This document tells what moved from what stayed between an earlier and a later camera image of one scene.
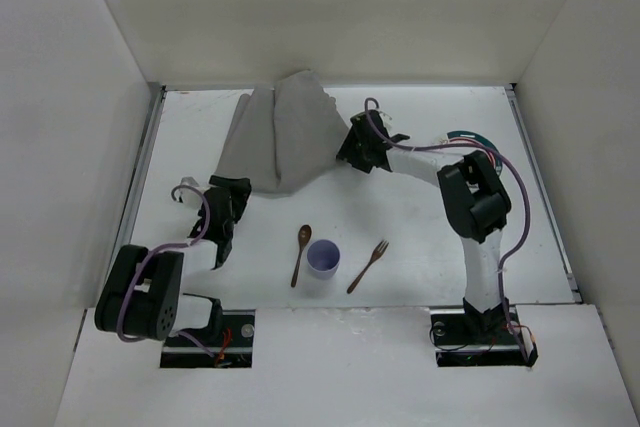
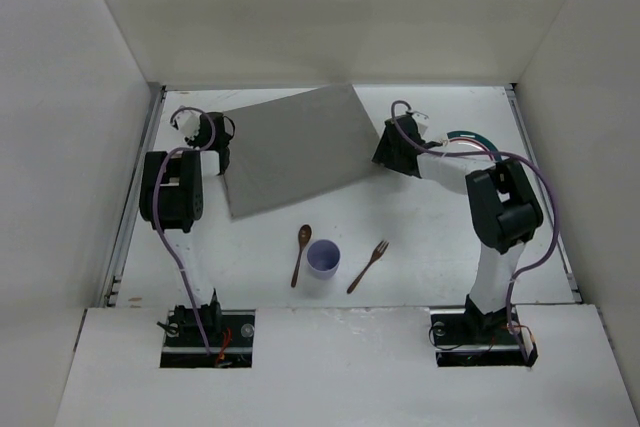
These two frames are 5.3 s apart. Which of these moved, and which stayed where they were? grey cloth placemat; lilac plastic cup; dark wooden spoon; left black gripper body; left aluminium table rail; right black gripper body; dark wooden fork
Moved: right black gripper body; left black gripper body; grey cloth placemat
Stayed: lilac plastic cup; dark wooden spoon; left aluminium table rail; dark wooden fork
